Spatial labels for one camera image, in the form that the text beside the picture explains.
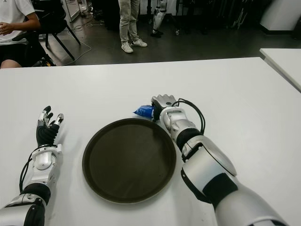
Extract blue Oreo packet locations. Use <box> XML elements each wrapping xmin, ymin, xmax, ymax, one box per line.
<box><xmin>132</xmin><ymin>104</ymin><xmax>155</xmax><ymax>118</ymax></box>

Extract black chair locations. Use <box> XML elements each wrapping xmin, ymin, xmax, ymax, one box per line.
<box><xmin>13</xmin><ymin>0</ymin><xmax>82</xmax><ymax>66</ymax></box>

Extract white panel cart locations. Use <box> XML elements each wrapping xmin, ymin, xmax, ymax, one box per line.
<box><xmin>61</xmin><ymin>0</ymin><xmax>83</xmax><ymax>23</ymax></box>

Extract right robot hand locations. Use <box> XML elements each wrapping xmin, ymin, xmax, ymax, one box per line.
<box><xmin>150</xmin><ymin>94</ymin><xmax>177</xmax><ymax>122</ymax></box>

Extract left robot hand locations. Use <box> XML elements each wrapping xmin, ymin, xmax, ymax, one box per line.
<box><xmin>36</xmin><ymin>105</ymin><xmax>64</xmax><ymax>147</ymax></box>

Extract seated person white shirt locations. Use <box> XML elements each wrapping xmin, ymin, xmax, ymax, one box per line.
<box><xmin>0</xmin><ymin>0</ymin><xmax>41</xmax><ymax>69</ymax></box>

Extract white cabinet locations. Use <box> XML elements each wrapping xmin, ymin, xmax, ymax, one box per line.
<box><xmin>260</xmin><ymin>0</ymin><xmax>301</xmax><ymax>31</ymax></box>

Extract round dark brown tray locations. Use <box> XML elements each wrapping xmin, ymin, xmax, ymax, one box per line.
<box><xmin>81</xmin><ymin>118</ymin><xmax>177</xmax><ymax>204</ymax></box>

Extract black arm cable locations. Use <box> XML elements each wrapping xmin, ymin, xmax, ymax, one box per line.
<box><xmin>171</xmin><ymin>98</ymin><xmax>206</xmax><ymax>136</ymax></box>
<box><xmin>18</xmin><ymin>145</ymin><xmax>57</xmax><ymax>194</ymax></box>

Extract grey metal folding stand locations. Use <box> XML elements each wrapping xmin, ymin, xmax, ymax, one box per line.
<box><xmin>231</xmin><ymin>7</ymin><xmax>247</xmax><ymax>30</ymax></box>

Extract white floor cable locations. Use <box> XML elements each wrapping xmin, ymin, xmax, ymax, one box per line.
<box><xmin>71</xmin><ymin>21</ymin><xmax>93</xmax><ymax>59</ymax></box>

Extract standing person beige trousers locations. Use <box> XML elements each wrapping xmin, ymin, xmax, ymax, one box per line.
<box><xmin>117</xmin><ymin>0</ymin><xmax>148</xmax><ymax>54</ymax></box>

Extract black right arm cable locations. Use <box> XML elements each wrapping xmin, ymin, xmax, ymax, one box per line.
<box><xmin>171</xmin><ymin>98</ymin><xmax>206</xmax><ymax>136</ymax></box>

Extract white humanoid robot legs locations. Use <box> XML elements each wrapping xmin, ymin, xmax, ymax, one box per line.
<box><xmin>150</xmin><ymin>0</ymin><xmax>169</xmax><ymax>38</ymax></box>

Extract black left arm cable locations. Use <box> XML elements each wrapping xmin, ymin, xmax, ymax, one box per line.
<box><xmin>18</xmin><ymin>145</ymin><xmax>57</xmax><ymax>194</ymax></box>

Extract yellow black floor object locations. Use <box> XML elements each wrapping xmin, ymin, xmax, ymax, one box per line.
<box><xmin>37</xmin><ymin>56</ymin><xmax>57</xmax><ymax>66</ymax></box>

